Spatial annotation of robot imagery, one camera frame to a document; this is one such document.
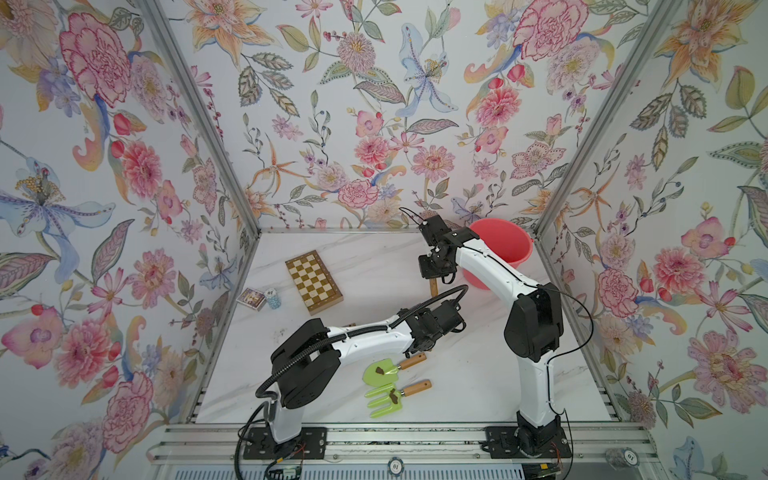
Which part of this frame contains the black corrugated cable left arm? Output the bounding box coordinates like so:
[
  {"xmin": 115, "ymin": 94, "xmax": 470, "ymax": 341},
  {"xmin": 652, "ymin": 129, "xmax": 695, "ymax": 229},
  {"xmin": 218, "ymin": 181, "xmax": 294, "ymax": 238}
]
[{"xmin": 254, "ymin": 284, "xmax": 469, "ymax": 400}]

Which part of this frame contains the pink plastic bucket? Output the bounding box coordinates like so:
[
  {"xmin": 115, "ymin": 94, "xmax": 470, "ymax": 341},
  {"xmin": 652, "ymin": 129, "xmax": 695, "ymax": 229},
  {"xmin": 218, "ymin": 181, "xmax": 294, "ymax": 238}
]
[{"xmin": 469, "ymin": 218, "xmax": 533, "ymax": 271}]

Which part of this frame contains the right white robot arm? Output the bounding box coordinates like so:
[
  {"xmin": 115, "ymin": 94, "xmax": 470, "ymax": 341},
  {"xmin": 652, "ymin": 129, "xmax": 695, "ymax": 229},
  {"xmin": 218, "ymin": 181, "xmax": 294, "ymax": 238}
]
[{"xmin": 416, "ymin": 215, "xmax": 564, "ymax": 430}]

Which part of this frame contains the small blue patterned cup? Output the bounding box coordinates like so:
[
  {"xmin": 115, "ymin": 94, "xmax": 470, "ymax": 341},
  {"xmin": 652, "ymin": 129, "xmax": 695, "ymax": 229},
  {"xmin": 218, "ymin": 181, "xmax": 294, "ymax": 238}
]
[{"xmin": 264, "ymin": 288, "xmax": 282, "ymax": 310}]

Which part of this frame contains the green trowel lower middle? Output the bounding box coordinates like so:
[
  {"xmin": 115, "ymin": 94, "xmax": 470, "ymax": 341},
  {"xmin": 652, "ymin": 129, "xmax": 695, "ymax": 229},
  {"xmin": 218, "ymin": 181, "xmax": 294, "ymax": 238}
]
[{"xmin": 362, "ymin": 353, "xmax": 427, "ymax": 387}]

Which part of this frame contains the green hand fork wooden handle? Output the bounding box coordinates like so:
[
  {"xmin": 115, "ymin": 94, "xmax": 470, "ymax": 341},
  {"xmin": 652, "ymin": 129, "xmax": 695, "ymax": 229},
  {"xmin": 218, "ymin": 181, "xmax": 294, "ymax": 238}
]
[{"xmin": 365, "ymin": 380, "xmax": 432, "ymax": 419}]

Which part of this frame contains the wooden chessboard box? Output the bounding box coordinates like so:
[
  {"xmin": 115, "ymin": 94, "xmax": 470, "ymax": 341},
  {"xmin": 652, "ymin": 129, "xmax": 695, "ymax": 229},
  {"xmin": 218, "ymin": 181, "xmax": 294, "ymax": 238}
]
[{"xmin": 285, "ymin": 250, "xmax": 344, "ymax": 315}]

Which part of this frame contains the aluminium front rail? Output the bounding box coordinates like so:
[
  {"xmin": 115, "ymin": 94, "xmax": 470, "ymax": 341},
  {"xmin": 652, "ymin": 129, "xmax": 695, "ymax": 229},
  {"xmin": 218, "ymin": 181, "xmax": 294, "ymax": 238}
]
[{"xmin": 148, "ymin": 421, "xmax": 668, "ymax": 479}]

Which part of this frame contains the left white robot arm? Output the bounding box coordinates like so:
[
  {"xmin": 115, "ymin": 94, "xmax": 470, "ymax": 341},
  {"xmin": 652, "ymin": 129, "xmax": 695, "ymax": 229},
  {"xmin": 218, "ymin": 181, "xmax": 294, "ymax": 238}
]
[{"xmin": 256, "ymin": 300, "xmax": 466, "ymax": 445}]

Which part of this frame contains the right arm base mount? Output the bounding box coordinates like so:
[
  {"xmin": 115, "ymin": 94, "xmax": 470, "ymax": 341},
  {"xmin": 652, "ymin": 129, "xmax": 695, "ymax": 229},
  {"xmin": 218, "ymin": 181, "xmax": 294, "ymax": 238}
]
[{"xmin": 483, "ymin": 426, "xmax": 573, "ymax": 460}]

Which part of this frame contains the small card box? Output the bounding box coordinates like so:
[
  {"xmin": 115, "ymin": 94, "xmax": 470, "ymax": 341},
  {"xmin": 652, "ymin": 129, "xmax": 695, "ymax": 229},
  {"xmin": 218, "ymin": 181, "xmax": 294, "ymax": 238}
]
[{"xmin": 237, "ymin": 287, "xmax": 266, "ymax": 311}]

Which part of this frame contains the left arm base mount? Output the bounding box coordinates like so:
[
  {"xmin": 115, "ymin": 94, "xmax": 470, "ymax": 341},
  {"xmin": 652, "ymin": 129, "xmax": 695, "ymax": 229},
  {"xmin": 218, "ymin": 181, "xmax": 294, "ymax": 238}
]
[{"xmin": 242, "ymin": 426, "xmax": 328, "ymax": 461}]

